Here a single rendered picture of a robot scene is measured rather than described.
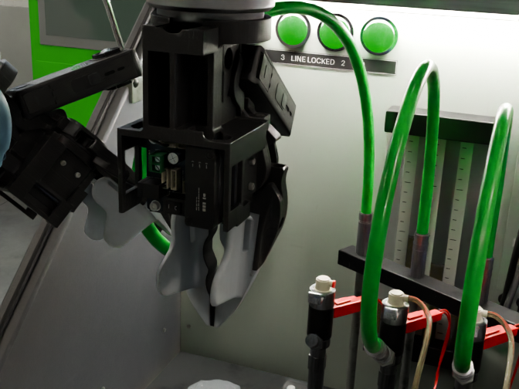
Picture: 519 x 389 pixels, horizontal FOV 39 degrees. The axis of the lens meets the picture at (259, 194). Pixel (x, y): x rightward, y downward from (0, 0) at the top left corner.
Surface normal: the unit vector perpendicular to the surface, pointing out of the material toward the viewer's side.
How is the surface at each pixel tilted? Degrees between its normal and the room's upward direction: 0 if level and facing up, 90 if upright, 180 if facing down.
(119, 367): 90
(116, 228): 76
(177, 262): 87
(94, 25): 90
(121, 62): 80
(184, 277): 87
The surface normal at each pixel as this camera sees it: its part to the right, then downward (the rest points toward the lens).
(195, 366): 0.04, -0.94
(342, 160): -0.36, 0.29
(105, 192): 0.52, 0.05
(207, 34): 0.93, 0.15
